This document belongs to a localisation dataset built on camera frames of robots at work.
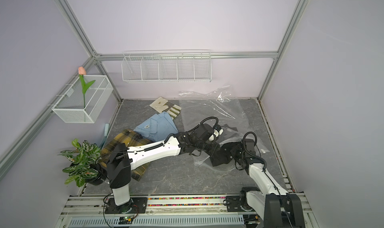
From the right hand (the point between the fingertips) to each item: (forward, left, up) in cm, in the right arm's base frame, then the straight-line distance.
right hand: (230, 147), depth 89 cm
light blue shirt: (+17, +47, -3) cm, 50 cm away
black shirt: (0, +3, +13) cm, 14 cm away
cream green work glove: (+40, +48, -5) cm, 63 cm away
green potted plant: (-18, +69, +19) cm, 73 cm away
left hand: (-7, +9, +12) cm, 17 cm away
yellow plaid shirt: (+7, +62, +1) cm, 63 cm away
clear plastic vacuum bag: (+37, +5, 0) cm, 37 cm away
